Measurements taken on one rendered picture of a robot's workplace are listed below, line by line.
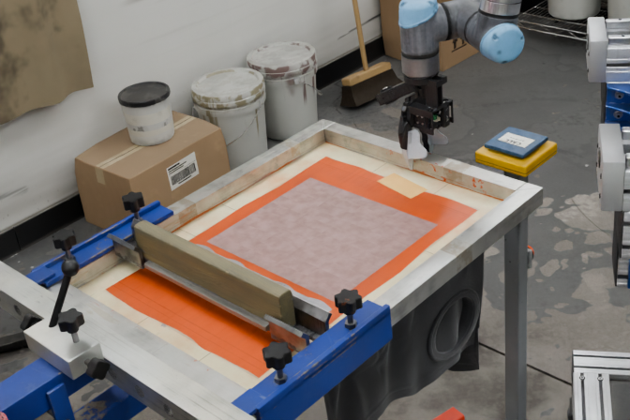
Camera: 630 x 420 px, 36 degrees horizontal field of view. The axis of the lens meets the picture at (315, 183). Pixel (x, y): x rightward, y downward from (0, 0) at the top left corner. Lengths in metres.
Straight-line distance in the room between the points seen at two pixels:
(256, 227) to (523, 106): 2.75
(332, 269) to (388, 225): 0.17
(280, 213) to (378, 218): 0.20
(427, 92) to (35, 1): 2.01
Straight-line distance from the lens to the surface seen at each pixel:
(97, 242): 1.89
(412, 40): 1.89
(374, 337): 1.57
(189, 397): 1.41
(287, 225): 1.91
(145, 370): 1.48
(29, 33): 3.65
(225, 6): 4.29
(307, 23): 4.68
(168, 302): 1.75
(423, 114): 1.94
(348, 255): 1.80
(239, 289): 1.61
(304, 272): 1.77
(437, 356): 1.92
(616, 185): 1.57
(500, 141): 2.13
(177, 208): 1.96
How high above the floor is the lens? 1.96
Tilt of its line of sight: 29 degrees down
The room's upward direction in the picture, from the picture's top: 7 degrees counter-clockwise
